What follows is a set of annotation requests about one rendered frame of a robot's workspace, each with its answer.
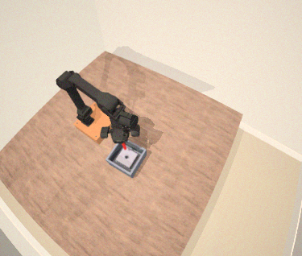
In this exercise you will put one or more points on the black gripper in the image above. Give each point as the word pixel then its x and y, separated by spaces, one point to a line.
pixel 132 132

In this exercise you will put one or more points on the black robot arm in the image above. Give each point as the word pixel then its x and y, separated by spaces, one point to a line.
pixel 70 81

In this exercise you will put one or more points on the white square plate with hole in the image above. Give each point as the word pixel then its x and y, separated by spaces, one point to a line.
pixel 127 158

